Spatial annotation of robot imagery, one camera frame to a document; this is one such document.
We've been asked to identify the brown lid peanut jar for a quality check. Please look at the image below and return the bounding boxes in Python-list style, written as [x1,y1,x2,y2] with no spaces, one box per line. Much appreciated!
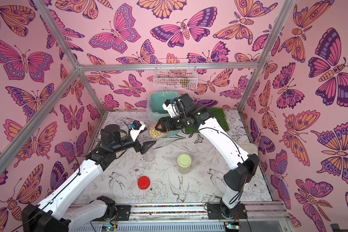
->
[148,123,167,140]

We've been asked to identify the red jar lid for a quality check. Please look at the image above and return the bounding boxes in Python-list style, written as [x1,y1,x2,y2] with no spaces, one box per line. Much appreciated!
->
[137,176,150,190]

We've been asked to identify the clear peanut jar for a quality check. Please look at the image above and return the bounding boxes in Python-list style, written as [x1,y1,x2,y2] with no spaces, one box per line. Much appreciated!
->
[143,149,156,162]

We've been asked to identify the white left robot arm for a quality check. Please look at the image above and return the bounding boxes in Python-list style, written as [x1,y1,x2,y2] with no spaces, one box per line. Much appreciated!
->
[22,120,156,232]

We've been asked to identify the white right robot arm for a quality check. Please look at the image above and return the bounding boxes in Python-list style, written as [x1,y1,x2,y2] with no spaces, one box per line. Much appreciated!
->
[155,94,260,218]

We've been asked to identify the clear plastic bin liner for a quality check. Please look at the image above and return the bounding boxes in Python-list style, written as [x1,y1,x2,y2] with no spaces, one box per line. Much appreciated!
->
[146,90,184,137]

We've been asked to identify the mint green trash bin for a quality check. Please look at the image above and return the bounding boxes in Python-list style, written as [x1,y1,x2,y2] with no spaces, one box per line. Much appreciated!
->
[147,91,182,137]

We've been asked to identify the green artificial grass mat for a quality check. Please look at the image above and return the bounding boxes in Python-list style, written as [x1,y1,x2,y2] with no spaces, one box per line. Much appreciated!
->
[183,107,229,134]

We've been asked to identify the green object in basket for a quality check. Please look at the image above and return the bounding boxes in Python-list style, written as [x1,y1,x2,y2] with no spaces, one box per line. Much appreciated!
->
[180,77,189,88]

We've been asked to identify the green lid peanut jar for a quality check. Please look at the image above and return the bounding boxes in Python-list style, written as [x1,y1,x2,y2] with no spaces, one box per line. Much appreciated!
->
[177,154,192,174]

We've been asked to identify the cream work glove right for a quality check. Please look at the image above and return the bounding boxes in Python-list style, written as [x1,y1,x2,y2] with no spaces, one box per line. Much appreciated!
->
[238,142,258,155]

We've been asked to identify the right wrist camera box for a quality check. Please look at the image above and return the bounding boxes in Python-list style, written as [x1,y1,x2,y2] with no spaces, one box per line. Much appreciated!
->
[162,99,177,118]

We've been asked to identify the white wire basket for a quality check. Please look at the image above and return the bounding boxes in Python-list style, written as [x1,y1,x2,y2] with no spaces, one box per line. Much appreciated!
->
[152,58,198,91]

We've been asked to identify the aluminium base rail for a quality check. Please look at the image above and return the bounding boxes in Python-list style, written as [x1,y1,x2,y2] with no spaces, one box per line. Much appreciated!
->
[74,202,294,232]

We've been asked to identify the aluminium frame post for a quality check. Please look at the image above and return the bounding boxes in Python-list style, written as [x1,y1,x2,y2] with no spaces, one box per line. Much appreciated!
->
[237,0,295,113]

